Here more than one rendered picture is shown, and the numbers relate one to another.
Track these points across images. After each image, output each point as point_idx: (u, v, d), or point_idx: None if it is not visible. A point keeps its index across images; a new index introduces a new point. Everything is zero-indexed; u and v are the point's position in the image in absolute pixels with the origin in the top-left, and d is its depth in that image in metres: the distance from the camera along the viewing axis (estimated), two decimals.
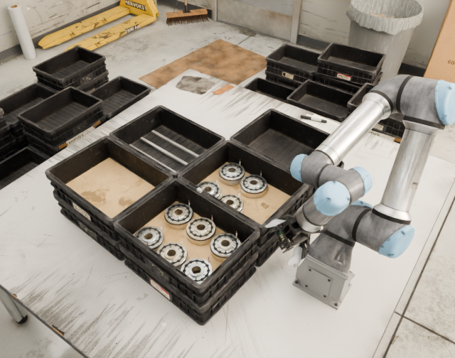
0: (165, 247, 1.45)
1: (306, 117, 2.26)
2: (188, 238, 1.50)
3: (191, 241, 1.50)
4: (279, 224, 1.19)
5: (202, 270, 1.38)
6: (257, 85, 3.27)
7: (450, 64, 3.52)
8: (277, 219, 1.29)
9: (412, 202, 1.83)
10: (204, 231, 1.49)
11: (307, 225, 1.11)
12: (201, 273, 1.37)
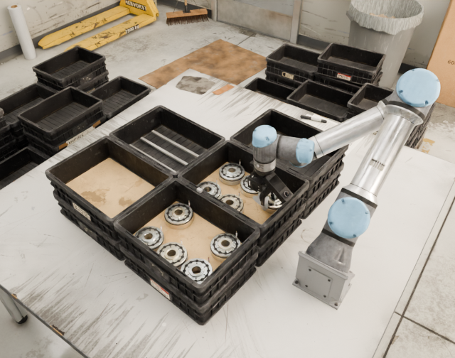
0: (165, 247, 1.45)
1: (306, 117, 2.26)
2: None
3: (267, 210, 1.60)
4: None
5: (202, 270, 1.38)
6: (257, 85, 3.27)
7: (450, 64, 3.52)
8: None
9: (412, 202, 1.83)
10: (279, 201, 1.60)
11: (253, 158, 1.45)
12: (201, 273, 1.37)
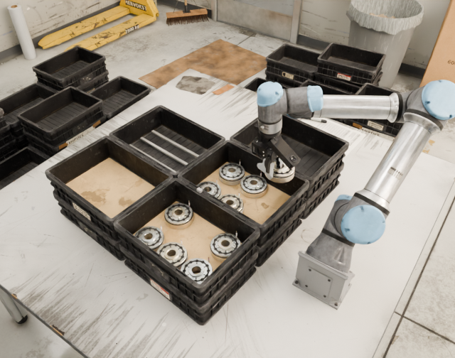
0: (165, 247, 1.45)
1: (306, 117, 2.26)
2: None
3: (272, 179, 1.51)
4: None
5: (202, 270, 1.38)
6: (257, 85, 3.27)
7: (450, 64, 3.52)
8: None
9: (412, 202, 1.83)
10: (284, 170, 1.51)
11: (257, 119, 1.36)
12: (201, 273, 1.37)
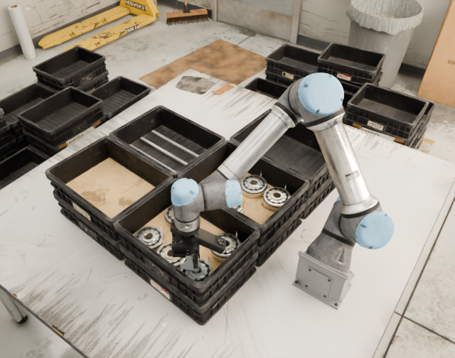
0: (165, 247, 1.45)
1: None
2: (266, 206, 1.61)
3: (269, 208, 1.61)
4: None
5: (202, 270, 1.38)
6: (257, 85, 3.27)
7: (450, 64, 3.52)
8: None
9: (412, 202, 1.83)
10: (281, 199, 1.61)
11: (175, 221, 1.24)
12: (201, 273, 1.37)
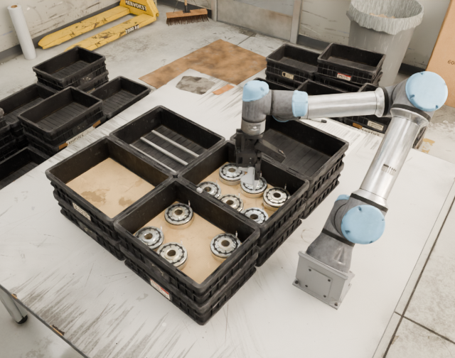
0: (165, 247, 1.45)
1: None
2: (266, 206, 1.61)
3: (269, 208, 1.61)
4: None
5: (259, 216, 1.54)
6: None
7: (450, 64, 3.52)
8: None
9: (412, 202, 1.83)
10: (281, 199, 1.61)
11: (243, 124, 1.33)
12: (259, 218, 1.54)
